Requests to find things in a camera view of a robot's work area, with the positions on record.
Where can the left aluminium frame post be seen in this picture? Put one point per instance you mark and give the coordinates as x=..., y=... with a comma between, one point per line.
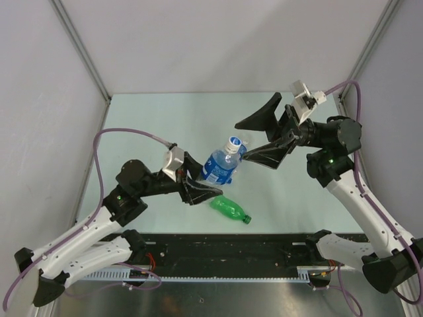
x=83, y=53

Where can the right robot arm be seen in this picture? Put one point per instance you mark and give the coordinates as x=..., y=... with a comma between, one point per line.
x=392, y=255

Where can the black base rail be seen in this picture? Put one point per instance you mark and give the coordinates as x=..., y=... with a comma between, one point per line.
x=232, y=255

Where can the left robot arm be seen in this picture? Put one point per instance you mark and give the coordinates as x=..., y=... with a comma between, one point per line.
x=74, y=255

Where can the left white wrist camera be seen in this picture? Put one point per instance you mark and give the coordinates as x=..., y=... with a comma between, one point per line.
x=173, y=160

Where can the blue label bottle white cap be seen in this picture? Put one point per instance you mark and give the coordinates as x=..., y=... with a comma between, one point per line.
x=222, y=163

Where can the aluminium frame post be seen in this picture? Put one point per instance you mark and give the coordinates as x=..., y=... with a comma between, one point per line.
x=83, y=53
x=384, y=21

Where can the grey slotted cable duct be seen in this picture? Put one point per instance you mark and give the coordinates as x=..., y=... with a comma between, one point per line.
x=125, y=274

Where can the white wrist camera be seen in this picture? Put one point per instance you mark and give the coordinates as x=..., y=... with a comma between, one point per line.
x=173, y=160
x=305, y=102

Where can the right aluminium frame post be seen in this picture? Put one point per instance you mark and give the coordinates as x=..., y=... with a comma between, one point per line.
x=384, y=21

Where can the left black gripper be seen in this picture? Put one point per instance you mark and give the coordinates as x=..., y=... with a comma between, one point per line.
x=189, y=192

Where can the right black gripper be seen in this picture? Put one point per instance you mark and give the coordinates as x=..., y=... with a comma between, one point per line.
x=285, y=133

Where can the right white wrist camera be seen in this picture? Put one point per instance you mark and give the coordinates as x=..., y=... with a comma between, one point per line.
x=305, y=102

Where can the green plastic bottle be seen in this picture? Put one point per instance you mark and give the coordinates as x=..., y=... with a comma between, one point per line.
x=230, y=209

